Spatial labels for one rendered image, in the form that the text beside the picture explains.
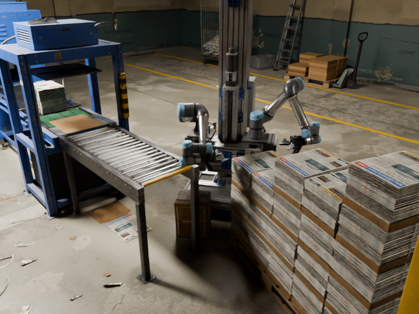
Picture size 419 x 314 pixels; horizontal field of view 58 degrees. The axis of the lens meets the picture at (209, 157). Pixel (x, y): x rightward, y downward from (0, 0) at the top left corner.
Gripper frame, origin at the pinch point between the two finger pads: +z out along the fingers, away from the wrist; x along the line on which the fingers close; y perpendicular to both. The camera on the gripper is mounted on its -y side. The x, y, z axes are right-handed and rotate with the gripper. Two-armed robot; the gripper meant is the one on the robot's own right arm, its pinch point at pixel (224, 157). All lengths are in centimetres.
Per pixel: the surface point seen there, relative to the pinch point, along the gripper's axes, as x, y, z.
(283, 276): -75, -58, 11
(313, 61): 461, -35, 423
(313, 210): -96, 5, 12
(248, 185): -24.9, -13.6, 8.5
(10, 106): 162, 13, -155
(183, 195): 35, -48, -23
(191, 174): 4.9, -12.6, -25.0
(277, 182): -60, 6, 10
